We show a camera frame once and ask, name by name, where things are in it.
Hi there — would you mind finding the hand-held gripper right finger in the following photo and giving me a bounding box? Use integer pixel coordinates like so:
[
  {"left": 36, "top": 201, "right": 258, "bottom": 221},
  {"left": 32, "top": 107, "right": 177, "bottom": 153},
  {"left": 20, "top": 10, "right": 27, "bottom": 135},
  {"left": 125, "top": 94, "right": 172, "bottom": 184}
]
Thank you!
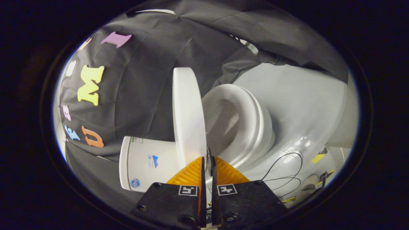
[{"left": 209, "top": 156, "right": 289, "bottom": 227}]

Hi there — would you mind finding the thin black cable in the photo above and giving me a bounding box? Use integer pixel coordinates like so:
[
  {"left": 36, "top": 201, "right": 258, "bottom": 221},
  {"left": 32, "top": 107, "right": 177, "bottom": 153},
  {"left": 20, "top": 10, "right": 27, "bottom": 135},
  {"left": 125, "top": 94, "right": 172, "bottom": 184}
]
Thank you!
[{"left": 260, "top": 152, "right": 303, "bottom": 192}]

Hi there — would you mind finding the white toilet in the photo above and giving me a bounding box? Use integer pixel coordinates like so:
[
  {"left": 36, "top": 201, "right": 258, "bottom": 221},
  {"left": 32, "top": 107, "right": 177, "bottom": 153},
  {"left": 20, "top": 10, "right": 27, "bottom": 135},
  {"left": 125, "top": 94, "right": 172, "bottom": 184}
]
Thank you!
[{"left": 119, "top": 84, "right": 336, "bottom": 208}]

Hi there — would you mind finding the white toilet lid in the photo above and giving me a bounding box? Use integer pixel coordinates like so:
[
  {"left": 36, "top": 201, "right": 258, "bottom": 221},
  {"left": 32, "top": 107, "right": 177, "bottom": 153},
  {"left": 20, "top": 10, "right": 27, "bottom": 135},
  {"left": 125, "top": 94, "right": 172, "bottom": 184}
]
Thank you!
[{"left": 173, "top": 67, "right": 207, "bottom": 168}]

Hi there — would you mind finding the black backdrop cloth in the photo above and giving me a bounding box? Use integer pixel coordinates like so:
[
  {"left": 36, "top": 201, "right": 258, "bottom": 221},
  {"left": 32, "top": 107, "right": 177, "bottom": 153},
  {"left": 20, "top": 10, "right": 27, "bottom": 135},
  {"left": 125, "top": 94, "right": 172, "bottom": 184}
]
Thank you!
[{"left": 59, "top": 0, "right": 349, "bottom": 211}]

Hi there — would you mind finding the yellow tape strip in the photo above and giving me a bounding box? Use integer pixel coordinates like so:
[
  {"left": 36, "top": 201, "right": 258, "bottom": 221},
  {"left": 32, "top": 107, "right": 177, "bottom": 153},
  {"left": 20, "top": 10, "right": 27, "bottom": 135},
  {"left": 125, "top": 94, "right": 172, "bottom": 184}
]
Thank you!
[{"left": 312, "top": 147, "right": 328, "bottom": 164}]

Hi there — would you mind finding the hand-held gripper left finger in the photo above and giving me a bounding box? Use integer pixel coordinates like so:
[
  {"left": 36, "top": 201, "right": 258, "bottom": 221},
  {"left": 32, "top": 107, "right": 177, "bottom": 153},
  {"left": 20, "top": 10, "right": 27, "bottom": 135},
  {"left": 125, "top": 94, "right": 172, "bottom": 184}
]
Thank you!
[{"left": 130, "top": 156, "right": 207, "bottom": 229}]

